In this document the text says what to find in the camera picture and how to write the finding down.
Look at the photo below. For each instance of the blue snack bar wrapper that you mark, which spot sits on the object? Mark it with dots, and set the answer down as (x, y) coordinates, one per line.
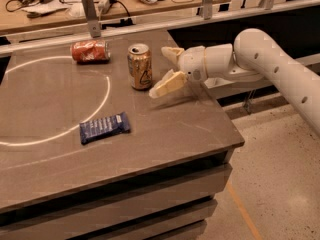
(106, 127)

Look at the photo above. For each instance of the white paper sheet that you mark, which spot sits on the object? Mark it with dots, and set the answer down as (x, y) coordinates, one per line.
(42, 8)

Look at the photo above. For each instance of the upright gold soda can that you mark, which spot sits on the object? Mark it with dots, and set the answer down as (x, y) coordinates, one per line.
(140, 66)

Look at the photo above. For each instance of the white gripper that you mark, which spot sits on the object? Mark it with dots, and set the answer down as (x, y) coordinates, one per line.
(192, 64)

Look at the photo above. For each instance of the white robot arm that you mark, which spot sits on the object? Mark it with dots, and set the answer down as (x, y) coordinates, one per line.
(252, 56)

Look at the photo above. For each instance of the aluminium frame rail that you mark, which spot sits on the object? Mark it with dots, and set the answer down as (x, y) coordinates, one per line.
(7, 50)

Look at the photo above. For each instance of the crushed orange soda can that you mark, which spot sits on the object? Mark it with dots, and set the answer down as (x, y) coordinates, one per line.
(90, 51)

